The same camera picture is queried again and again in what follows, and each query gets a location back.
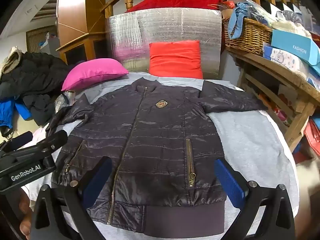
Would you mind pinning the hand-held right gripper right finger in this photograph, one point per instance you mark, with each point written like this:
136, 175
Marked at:
230, 182

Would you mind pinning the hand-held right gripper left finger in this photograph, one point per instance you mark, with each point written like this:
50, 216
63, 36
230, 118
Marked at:
96, 182

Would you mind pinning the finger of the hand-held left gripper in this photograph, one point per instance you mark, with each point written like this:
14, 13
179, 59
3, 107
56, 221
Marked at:
53, 140
22, 139

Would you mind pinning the dark quilted zip jacket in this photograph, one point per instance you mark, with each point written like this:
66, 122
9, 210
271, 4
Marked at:
155, 142

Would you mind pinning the pile of dark clothes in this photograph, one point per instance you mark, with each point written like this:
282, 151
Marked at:
37, 75

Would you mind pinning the person's left hand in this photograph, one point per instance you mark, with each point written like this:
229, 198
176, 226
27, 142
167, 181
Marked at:
25, 210

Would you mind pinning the blue garment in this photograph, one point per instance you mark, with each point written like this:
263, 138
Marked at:
10, 112

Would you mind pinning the dark fleece garment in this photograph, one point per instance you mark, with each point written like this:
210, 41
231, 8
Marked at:
42, 110

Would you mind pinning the clear plastic package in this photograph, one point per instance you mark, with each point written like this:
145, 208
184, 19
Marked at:
63, 103

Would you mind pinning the grey blanket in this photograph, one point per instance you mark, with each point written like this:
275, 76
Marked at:
250, 142

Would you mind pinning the pink pillow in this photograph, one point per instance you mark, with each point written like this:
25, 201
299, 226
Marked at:
95, 73

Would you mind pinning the red bag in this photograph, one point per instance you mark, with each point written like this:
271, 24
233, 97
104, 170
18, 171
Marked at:
313, 137

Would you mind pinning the wooden lattice window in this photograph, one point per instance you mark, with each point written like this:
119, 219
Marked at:
37, 38

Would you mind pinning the wooden table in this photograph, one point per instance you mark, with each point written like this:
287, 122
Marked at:
275, 70

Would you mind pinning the brown wooden cabinet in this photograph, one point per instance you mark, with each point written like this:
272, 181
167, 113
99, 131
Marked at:
80, 17

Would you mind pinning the red pillow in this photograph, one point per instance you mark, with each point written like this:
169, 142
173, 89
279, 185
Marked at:
175, 60

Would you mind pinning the white patterned box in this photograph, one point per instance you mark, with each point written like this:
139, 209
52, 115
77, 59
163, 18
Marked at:
282, 57

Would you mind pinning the wicker basket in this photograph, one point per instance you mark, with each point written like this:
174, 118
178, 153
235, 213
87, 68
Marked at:
250, 37

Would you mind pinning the teal cardboard box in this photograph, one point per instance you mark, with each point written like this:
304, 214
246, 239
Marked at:
292, 45

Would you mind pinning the silver foil insulation panel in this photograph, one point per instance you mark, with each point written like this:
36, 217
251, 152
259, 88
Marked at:
170, 25

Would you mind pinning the light blue cloth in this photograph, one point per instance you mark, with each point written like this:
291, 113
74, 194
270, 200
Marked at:
237, 17

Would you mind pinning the clear plastic bag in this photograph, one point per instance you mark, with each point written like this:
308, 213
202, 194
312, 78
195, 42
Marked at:
250, 5

